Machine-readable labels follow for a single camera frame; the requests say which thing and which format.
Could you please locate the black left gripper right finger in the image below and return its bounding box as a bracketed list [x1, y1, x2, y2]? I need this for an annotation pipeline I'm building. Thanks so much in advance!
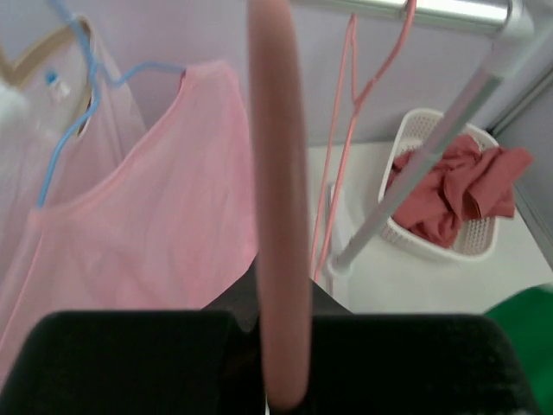
[298, 284, 541, 414]

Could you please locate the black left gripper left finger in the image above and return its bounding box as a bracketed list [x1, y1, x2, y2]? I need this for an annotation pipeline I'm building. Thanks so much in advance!
[1, 269, 265, 414]

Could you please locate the light pink t-shirt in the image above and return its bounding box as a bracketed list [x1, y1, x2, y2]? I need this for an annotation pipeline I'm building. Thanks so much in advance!
[0, 59, 260, 347]

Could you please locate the green t-shirt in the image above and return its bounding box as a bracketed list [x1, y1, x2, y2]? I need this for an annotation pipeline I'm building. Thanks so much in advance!
[486, 284, 553, 414]

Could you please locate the dusty red t-shirt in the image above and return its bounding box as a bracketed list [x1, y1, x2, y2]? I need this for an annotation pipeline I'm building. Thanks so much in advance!
[392, 134, 533, 248]

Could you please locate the pink wire hanger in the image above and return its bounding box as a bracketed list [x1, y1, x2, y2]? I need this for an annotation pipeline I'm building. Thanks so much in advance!
[311, 0, 417, 283]
[248, 1, 311, 412]

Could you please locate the blue wire hanger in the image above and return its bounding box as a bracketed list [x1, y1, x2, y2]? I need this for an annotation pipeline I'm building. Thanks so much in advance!
[35, 0, 188, 209]

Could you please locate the wooden hanger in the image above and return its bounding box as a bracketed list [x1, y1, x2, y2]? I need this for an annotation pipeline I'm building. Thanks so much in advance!
[1, 26, 92, 142]

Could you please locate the white t-shirt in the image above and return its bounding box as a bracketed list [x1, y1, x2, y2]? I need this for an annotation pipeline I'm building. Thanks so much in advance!
[0, 16, 148, 260]

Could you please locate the white perforated plastic basket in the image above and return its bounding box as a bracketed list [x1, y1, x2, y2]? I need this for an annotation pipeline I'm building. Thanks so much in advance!
[378, 108, 499, 262]

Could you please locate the silver clothes rack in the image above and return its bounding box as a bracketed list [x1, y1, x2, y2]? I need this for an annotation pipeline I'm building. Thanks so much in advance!
[311, 1, 552, 277]

